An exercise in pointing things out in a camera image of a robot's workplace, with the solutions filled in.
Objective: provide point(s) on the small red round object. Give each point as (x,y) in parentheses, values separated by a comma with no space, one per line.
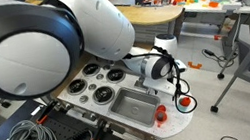
(160,115)

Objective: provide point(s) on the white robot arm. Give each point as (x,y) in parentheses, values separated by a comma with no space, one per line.
(40,45)

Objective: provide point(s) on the white speckled toy kitchen counter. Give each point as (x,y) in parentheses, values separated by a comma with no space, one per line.
(165,90)

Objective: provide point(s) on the black coil burner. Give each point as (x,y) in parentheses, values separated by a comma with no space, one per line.
(115,75)
(91,69)
(77,86)
(103,95)

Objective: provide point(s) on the grey stove knob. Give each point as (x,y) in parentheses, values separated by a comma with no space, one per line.
(92,87)
(83,99)

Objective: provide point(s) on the wooden toy kitchen shelf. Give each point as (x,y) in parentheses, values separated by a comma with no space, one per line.
(153,16)

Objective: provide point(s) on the teal bottle with red cap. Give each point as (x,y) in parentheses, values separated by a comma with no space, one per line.
(184,103)

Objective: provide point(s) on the orange bracket on floor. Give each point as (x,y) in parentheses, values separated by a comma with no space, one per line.
(191,65)

